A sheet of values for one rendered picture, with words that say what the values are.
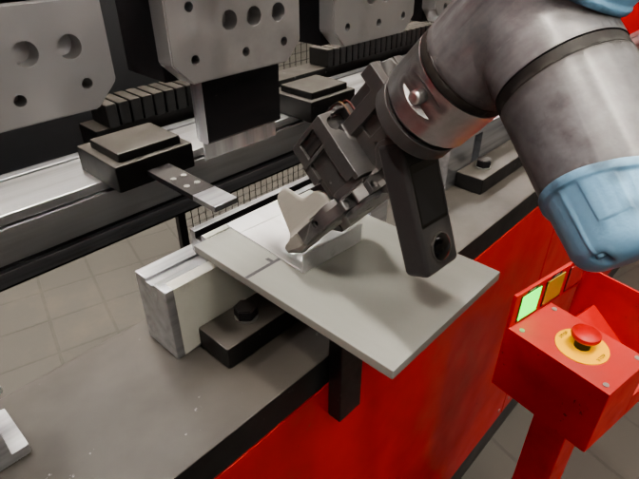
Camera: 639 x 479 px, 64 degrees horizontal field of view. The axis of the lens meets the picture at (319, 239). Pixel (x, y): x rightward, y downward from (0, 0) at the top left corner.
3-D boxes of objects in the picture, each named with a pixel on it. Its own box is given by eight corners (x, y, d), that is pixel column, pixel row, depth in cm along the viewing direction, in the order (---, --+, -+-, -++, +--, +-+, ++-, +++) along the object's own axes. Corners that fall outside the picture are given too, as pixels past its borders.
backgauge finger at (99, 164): (186, 235, 60) (180, 197, 57) (82, 170, 75) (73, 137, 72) (263, 199, 67) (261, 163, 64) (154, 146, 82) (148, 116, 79)
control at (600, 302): (584, 453, 72) (625, 361, 63) (491, 382, 83) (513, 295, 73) (653, 388, 82) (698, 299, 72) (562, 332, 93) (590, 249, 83)
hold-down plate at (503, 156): (480, 195, 92) (483, 180, 90) (454, 185, 95) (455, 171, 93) (549, 147, 110) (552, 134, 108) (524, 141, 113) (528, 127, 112)
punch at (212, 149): (211, 163, 54) (200, 70, 49) (200, 158, 55) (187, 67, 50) (280, 137, 60) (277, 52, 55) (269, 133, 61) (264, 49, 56)
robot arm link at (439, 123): (523, 104, 37) (459, 133, 32) (478, 139, 40) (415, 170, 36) (463, 21, 38) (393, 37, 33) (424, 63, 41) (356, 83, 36)
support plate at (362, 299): (392, 380, 41) (393, 372, 40) (194, 253, 56) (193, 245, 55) (498, 279, 52) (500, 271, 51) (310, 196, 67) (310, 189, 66)
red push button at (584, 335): (586, 364, 71) (593, 344, 69) (559, 347, 74) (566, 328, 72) (601, 352, 73) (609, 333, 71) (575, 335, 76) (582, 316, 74)
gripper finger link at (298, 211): (265, 211, 54) (319, 161, 48) (295, 258, 53) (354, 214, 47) (244, 219, 52) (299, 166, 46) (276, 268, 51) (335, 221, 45)
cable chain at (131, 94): (109, 129, 84) (105, 105, 82) (92, 121, 88) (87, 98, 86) (277, 83, 107) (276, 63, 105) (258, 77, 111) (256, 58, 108)
